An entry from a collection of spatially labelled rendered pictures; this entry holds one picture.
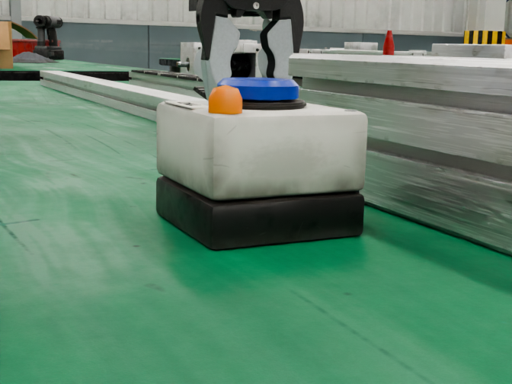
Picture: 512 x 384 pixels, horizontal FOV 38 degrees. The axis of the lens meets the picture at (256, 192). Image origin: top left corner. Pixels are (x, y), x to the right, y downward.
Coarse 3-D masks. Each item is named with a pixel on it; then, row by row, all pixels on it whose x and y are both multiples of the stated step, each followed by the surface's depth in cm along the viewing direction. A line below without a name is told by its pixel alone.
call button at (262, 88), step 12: (228, 84) 35; (240, 84) 35; (252, 84) 35; (264, 84) 35; (276, 84) 35; (288, 84) 35; (252, 96) 35; (264, 96) 35; (276, 96) 35; (288, 96) 35
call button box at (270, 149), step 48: (192, 144) 34; (240, 144) 32; (288, 144) 33; (336, 144) 34; (192, 192) 35; (240, 192) 33; (288, 192) 34; (336, 192) 35; (240, 240) 33; (288, 240) 34
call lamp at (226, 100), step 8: (216, 88) 32; (224, 88) 32; (232, 88) 32; (216, 96) 32; (224, 96) 32; (232, 96) 32; (240, 96) 32; (208, 104) 32; (216, 104) 32; (224, 104) 32; (232, 104) 32; (240, 104) 32; (208, 112) 33; (216, 112) 32; (224, 112) 32; (232, 112) 32; (240, 112) 32
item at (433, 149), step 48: (336, 96) 45; (384, 96) 42; (432, 96) 39; (480, 96) 35; (384, 144) 43; (432, 144) 37; (480, 144) 34; (384, 192) 41; (432, 192) 37; (480, 192) 34; (480, 240) 34
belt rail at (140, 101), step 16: (48, 80) 151; (64, 80) 133; (80, 80) 121; (96, 80) 120; (80, 96) 122; (96, 96) 112; (112, 96) 106; (128, 96) 97; (144, 96) 90; (160, 96) 86; (176, 96) 87; (128, 112) 97; (144, 112) 91
